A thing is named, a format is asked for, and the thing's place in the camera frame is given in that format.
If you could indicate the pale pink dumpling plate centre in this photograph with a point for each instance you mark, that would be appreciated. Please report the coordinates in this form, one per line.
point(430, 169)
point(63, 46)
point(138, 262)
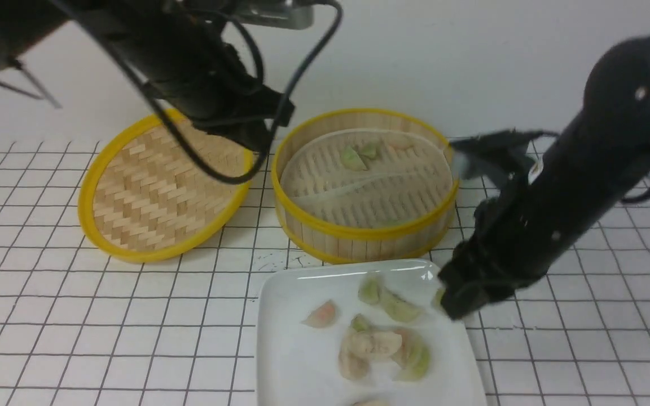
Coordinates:
point(373, 345)

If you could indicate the small green dumpling plate centre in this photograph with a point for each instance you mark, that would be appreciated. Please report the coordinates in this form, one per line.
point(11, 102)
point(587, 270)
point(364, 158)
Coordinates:
point(359, 323)

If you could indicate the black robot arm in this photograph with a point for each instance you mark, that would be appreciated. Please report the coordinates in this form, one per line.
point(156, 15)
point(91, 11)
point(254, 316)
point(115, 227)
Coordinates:
point(544, 206)
point(183, 58)

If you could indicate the white square plate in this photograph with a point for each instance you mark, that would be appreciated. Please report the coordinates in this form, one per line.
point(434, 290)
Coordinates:
point(298, 365)

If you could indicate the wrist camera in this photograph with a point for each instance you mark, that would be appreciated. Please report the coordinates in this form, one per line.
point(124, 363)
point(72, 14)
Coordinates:
point(498, 156)
point(287, 15)

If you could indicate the pink dumpling on plate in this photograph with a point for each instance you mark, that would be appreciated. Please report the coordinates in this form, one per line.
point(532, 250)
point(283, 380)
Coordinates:
point(323, 316)

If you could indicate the pale dumpling plate lower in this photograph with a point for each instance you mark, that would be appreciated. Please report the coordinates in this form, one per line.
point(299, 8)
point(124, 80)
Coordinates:
point(351, 367)

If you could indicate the bamboo steamer basket yellow rim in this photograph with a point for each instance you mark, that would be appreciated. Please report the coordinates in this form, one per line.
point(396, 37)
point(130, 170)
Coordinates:
point(337, 244)

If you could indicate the bamboo steamer lid yellow rim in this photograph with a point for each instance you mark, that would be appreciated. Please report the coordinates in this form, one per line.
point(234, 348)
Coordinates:
point(143, 200)

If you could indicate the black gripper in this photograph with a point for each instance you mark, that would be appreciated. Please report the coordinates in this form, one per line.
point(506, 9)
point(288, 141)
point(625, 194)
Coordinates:
point(490, 266)
point(243, 121)

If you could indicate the green dumpling plate top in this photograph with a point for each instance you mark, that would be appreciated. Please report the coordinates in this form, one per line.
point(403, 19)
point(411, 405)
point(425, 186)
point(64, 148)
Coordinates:
point(369, 291)

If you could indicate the green dumpling on plate edge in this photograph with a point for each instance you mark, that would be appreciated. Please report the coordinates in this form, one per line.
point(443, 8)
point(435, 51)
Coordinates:
point(397, 308)

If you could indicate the pale green dumpling in steamer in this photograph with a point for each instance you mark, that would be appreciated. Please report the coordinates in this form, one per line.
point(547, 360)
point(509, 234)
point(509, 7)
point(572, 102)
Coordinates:
point(370, 150)

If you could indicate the pink dumpling in steamer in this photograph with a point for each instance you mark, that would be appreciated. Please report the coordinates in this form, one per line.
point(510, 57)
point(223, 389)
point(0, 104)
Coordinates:
point(400, 143)

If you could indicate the white steamer liner cloth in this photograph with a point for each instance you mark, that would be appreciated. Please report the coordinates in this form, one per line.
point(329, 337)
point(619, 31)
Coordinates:
point(397, 188)

